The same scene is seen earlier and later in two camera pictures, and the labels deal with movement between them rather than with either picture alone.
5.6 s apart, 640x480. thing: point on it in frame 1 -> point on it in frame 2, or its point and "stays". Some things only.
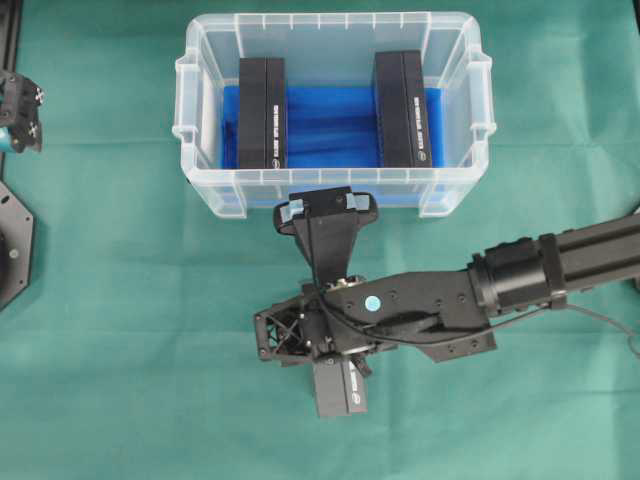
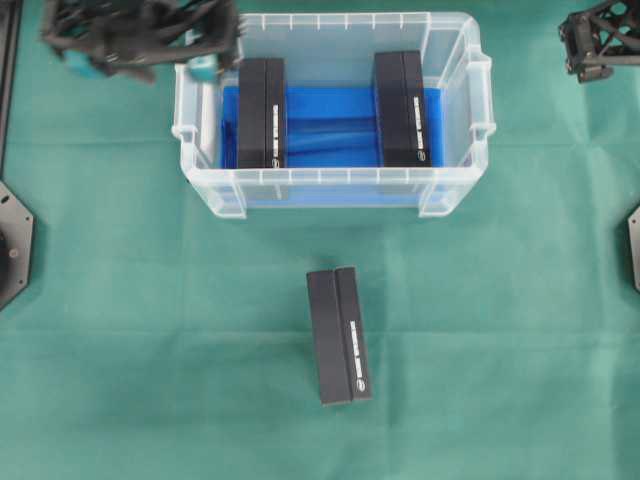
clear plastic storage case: [392, 104] stays
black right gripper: [305, 328] -> [604, 35]
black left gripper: [20, 101] -> [140, 38]
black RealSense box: [401, 108] stays
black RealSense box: [261, 109] stays
